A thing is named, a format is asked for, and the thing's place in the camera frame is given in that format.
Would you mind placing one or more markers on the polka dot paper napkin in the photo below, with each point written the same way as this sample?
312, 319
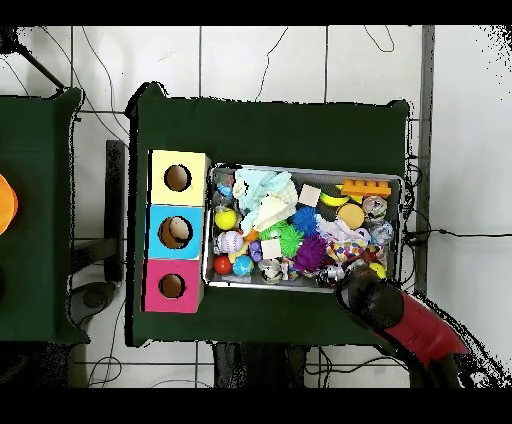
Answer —
344, 240

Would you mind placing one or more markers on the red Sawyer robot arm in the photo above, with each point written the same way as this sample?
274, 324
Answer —
400, 320

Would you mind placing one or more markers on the wooden three-hole box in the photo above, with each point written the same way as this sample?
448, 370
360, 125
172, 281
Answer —
180, 196

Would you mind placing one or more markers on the shallow mesh bin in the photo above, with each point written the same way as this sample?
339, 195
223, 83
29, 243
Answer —
280, 287

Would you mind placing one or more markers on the pale yellow muslin cloth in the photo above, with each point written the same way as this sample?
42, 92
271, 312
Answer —
276, 208

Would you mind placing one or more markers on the teal muslin cloth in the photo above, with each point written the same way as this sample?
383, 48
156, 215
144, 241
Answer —
256, 188

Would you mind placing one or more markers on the green spiky ball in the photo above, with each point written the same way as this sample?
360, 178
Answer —
290, 240
272, 231

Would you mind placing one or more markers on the white baseball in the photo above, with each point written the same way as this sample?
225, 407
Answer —
230, 242

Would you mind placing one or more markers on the blue spiky ball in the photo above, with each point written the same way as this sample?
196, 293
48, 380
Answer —
304, 220

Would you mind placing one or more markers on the purple knobbly toy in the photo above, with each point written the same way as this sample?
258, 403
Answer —
310, 252

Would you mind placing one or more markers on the dark green table cloth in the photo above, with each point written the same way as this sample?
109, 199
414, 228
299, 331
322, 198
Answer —
280, 132

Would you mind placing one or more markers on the orange foam disc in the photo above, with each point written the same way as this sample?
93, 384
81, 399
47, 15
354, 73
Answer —
350, 216

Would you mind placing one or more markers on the orange toy brick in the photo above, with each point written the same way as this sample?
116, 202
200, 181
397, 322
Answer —
366, 188

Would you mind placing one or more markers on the plain yellow ball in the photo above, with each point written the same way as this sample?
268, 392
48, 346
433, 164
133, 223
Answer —
378, 270

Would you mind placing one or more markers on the black upright panel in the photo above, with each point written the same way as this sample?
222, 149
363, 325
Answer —
115, 200

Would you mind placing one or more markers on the dark green side-table cloth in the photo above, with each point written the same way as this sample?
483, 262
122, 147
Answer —
36, 160

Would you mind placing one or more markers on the orange round object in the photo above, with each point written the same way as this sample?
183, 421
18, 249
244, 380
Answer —
7, 204

